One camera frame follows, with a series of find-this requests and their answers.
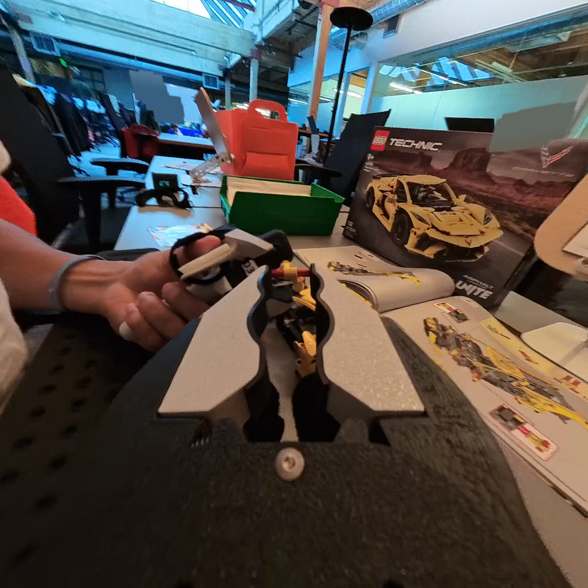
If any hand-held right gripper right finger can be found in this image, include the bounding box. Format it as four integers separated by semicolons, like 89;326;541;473
294;264;425;443

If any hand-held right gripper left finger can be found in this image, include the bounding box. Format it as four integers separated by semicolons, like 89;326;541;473
157;266;283;443

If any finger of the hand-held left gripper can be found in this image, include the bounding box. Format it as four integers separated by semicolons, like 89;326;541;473
266;282;296;319
224;228;276;261

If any yellow brick toy car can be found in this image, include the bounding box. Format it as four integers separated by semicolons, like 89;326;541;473
264;276;323;379

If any person's left hand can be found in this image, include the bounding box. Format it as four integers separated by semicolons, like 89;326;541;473
61;234;227;353

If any green plastic bin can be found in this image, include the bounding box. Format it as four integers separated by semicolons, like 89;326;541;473
219;175;345;237

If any orange container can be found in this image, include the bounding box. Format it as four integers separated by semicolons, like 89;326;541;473
215;99;300;181

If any black device with display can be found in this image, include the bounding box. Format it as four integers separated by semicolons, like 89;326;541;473
135;172;192;210

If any open instruction booklet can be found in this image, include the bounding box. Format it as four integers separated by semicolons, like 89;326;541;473
294;246;588;514

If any red office chair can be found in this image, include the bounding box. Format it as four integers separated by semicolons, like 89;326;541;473
121;124;160;162

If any black perforated chair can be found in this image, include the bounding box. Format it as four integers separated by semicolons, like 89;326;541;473
0;312;158;588

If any toy car set box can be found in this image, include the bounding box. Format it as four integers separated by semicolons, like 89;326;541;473
344;125;588;310

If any blue wristband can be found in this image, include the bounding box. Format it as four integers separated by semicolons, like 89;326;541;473
48;254;107;314

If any black office chair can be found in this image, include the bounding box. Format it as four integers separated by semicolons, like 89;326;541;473
0;69;149;251

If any orange traffic cone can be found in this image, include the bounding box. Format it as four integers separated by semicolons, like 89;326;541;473
0;177;37;236

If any instruction sheet on stand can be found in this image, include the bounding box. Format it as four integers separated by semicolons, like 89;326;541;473
520;172;588;383

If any wooden post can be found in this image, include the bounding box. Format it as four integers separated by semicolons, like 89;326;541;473
309;5;334;121

